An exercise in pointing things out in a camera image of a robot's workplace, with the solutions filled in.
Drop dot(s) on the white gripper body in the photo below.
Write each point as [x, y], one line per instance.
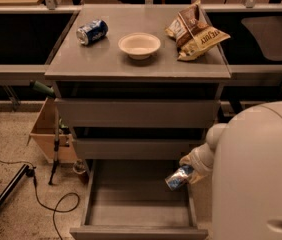
[200, 161]

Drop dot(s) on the grey top drawer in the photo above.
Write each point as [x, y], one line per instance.
[138, 113]

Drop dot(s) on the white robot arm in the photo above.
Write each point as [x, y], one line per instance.
[244, 158]

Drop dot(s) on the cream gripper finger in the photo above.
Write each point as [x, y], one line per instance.
[186, 160]
[195, 177]

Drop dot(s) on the silver blue redbull can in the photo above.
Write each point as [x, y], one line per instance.
[179, 177]

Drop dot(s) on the wooden box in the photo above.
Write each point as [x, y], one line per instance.
[43, 133]

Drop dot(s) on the blue pepsi can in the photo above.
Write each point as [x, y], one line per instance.
[92, 32]

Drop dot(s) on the grey middle drawer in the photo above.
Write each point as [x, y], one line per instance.
[135, 149]

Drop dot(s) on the green handled tool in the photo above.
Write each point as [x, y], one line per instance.
[40, 87]

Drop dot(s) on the grey bottom drawer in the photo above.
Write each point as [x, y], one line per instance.
[130, 200]

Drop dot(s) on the grey drawer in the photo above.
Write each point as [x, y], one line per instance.
[138, 113]
[135, 149]
[130, 200]

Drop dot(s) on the grey drawer cabinet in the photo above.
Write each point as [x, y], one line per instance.
[140, 90]

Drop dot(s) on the white paper bowl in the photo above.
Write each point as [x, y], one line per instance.
[139, 46]

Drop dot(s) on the black stand leg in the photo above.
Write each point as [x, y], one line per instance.
[1, 197]

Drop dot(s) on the small glass jar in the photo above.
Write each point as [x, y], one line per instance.
[80, 170]

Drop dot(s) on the brown chip bag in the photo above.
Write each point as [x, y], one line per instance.
[193, 37]

